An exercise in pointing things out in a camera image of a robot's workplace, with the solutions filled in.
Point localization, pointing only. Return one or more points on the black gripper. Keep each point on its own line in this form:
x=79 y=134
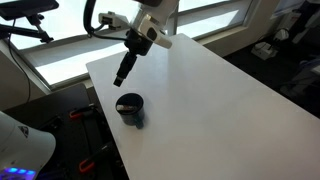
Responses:
x=138 y=41

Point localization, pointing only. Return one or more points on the white and red marker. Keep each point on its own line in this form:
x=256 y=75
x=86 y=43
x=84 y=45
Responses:
x=125 y=107

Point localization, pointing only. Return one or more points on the dark teal cup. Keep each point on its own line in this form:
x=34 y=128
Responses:
x=133 y=116

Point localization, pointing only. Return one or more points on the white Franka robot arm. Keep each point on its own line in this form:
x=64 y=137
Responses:
x=156 y=13

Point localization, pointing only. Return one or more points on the black perforated breadboard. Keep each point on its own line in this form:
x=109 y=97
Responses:
x=70 y=133

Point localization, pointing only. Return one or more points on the black flat panel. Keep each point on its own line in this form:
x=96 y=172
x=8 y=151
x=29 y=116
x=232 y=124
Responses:
x=30 y=8

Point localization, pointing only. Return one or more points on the white floor device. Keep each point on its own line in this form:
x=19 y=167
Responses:
x=265 y=50

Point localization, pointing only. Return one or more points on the grey office chair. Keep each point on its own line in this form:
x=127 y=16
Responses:
x=301 y=78

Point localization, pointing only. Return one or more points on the grey window frame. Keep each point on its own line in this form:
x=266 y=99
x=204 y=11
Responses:
x=50 y=53

